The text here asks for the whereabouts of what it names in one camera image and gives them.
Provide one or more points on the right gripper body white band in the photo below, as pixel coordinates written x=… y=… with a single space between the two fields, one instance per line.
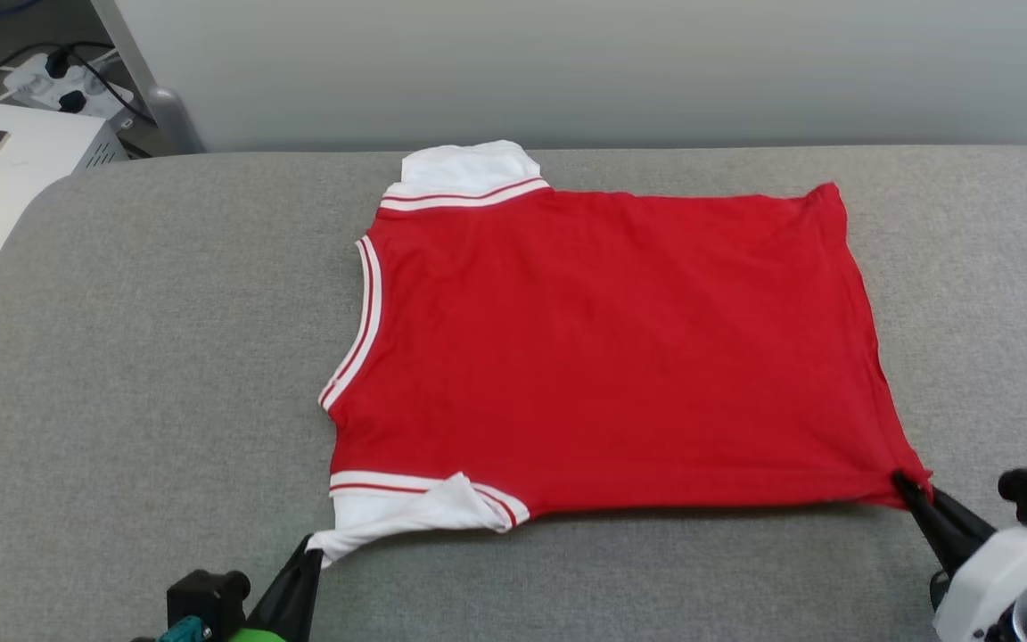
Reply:
x=986 y=580

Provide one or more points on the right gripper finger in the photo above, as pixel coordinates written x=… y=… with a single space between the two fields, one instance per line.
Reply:
x=937 y=530
x=966 y=522

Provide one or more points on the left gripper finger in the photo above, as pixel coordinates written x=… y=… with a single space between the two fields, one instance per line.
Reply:
x=311 y=588
x=286 y=593

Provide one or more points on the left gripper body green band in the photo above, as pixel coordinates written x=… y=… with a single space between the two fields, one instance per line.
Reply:
x=255 y=636

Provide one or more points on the red white sports jersey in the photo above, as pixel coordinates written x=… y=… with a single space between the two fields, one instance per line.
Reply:
x=612 y=339

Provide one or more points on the grey partition leg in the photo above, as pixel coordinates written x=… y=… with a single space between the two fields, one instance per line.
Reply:
x=170 y=116

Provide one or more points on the white metal equipment box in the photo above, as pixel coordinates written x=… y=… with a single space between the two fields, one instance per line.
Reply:
x=23 y=178

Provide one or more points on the black power plug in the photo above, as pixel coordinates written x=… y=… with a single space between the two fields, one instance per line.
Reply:
x=72 y=101
x=57 y=62

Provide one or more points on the white power strip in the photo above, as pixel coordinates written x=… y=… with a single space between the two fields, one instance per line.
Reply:
x=32 y=86

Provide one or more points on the white partition panel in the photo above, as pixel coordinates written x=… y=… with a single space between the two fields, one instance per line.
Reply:
x=612 y=62

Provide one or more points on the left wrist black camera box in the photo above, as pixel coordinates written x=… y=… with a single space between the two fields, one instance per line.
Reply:
x=206 y=593

